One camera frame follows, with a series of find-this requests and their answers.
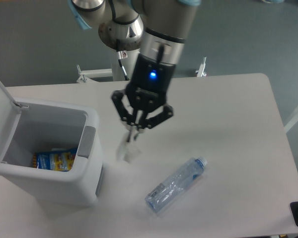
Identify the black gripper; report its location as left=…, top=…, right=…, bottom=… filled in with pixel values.
left=111, top=54, right=176, bottom=143

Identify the clear plastic water bottle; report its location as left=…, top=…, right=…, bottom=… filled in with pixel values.
left=145, top=157, right=208, bottom=213

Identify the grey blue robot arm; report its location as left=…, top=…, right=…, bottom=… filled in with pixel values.
left=68, top=0, right=200, bottom=140

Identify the white plastic trash can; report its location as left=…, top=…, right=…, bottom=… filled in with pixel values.
left=0, top=81, right=104, bottom=206

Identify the blue snack wrapper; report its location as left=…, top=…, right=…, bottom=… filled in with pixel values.
left=32, top=148, right=77, bottom=172

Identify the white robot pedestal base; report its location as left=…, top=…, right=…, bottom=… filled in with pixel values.
left=75, top=12, right=209, bottom=84

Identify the black cable on pedestal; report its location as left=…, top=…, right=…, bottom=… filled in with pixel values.
left=115, top=39, right=130, bottom=81

